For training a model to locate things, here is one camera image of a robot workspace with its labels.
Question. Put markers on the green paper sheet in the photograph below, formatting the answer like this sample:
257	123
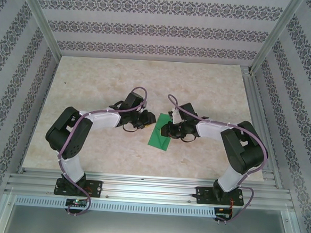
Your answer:
156	140

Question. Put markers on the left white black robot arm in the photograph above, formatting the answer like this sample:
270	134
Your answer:
104	121

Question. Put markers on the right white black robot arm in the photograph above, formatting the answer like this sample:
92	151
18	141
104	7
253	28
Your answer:
210	131

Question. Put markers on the grey metal sheet tray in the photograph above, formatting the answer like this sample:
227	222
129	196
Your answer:
147	230

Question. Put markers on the left circuit board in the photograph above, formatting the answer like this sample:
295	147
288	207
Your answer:
77	202

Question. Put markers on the circuit board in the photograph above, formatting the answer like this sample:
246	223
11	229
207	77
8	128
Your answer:
77	202
222	213

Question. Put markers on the right circuit board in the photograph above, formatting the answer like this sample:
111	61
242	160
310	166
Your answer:
222	213

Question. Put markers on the aluminium mounting rail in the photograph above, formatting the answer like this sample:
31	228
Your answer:
150	188

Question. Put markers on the aluminium side rail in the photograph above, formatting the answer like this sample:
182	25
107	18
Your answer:
255	102

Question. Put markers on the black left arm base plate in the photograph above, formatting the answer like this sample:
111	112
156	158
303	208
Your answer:
97	188

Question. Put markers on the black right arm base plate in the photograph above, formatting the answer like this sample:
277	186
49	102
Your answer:
202	197

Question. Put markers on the aluminium frame post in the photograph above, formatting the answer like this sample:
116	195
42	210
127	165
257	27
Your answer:
44	23
273	39

